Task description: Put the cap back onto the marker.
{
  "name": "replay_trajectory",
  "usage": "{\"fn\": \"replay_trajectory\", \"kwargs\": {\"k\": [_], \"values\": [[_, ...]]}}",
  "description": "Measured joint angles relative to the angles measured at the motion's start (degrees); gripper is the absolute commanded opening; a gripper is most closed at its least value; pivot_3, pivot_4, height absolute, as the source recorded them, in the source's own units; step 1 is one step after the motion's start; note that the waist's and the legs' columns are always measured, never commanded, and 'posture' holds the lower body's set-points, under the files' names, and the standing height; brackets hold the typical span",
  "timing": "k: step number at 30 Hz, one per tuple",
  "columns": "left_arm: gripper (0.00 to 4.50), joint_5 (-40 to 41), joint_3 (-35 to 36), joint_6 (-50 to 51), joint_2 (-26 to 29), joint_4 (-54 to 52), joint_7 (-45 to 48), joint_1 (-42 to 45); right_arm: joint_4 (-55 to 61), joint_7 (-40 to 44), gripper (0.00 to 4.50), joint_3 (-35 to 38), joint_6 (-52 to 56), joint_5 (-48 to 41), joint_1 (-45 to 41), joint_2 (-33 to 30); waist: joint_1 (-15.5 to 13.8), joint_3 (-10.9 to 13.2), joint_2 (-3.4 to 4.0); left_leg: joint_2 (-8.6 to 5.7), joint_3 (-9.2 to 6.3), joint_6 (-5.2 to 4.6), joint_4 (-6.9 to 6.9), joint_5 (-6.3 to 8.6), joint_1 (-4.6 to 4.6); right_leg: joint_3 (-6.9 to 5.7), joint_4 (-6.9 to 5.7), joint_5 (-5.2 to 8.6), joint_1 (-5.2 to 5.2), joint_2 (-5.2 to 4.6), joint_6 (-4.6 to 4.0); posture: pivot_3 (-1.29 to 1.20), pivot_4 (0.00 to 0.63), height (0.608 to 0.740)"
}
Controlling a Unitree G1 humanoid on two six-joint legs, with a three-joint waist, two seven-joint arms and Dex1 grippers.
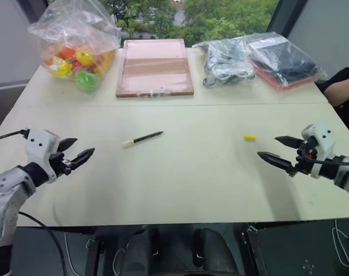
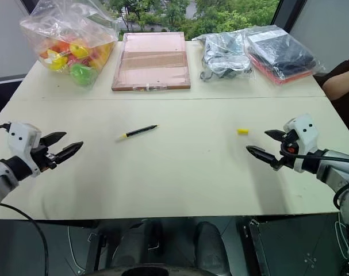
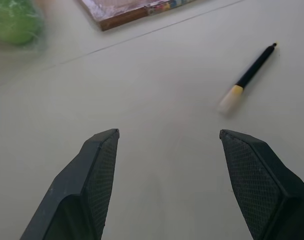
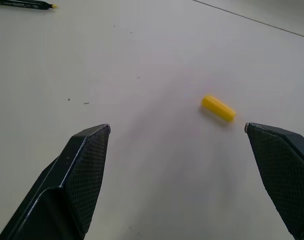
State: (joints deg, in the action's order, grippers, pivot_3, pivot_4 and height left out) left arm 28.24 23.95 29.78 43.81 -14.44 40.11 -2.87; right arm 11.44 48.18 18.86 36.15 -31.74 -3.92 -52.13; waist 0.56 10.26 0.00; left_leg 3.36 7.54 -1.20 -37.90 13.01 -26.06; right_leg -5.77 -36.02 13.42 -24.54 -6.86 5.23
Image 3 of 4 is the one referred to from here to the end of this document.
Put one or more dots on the green object in plastic bag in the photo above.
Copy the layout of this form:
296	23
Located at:
14	22

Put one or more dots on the black pen with white end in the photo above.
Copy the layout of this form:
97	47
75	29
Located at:
252	72

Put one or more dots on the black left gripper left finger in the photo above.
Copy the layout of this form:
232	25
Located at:
76	187

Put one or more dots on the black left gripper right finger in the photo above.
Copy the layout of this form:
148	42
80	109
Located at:
257	185

